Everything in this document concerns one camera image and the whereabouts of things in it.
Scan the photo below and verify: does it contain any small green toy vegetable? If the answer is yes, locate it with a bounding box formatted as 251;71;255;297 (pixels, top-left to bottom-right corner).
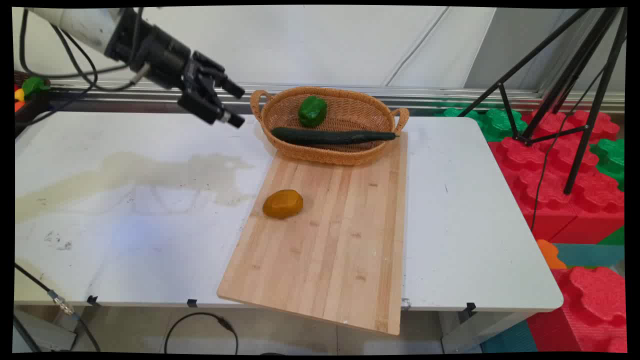
21;76;51;99

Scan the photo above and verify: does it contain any black cable with metal connector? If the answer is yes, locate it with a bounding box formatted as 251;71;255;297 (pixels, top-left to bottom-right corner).
14;262;102;353

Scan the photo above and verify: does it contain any woven wicker basket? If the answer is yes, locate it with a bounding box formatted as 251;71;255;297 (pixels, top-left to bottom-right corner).
249;86;410;166

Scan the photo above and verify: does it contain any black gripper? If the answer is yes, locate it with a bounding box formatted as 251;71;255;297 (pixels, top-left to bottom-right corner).
131;24;246;129

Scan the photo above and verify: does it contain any grey box under table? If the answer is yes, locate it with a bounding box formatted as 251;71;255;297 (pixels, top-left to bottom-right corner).
14;309;79;352

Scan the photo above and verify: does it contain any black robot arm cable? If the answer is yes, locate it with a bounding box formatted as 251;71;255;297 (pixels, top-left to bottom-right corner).
15;9;151;137

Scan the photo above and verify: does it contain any wooden cutting board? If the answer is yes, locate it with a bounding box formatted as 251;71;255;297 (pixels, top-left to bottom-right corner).
217;131;409;336

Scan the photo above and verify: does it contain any black camera tripod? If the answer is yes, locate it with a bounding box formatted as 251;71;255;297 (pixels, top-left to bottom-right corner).
457;7;629;196

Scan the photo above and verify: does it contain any yellow-brown toy potato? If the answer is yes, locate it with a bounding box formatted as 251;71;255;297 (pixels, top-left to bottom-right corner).
262;189;304;219

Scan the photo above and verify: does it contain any dark crate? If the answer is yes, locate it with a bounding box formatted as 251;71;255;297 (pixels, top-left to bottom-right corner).
14;71;52;137

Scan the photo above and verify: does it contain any black looped floor cable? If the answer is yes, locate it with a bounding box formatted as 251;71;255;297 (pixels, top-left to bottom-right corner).
163;312;240;355

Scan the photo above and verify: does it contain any orange foam piece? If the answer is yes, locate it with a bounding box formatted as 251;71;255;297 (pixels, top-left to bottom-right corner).
536;239;569;270

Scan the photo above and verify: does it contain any dark green toy cucumber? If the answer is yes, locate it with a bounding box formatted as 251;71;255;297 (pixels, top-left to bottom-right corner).
271;127;400;147

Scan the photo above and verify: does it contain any aluminium wall rail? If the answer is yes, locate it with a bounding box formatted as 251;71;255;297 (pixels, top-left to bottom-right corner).
49;79;626;114

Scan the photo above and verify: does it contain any green toy bell pepper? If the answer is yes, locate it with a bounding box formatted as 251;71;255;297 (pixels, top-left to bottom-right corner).
298;95;329;128

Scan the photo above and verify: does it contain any large red foam block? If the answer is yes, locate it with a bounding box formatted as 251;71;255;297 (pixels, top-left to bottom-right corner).
487;109;626;244

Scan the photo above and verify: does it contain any thin black tripod cable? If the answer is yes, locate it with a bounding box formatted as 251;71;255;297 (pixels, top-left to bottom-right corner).
529;65;607;234

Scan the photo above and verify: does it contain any grey table leg frame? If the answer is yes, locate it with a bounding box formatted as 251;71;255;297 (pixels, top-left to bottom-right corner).
439;310;531;354

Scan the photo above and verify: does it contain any green foam block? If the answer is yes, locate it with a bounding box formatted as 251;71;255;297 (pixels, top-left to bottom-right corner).
589;137;626;192
434;107;529;143

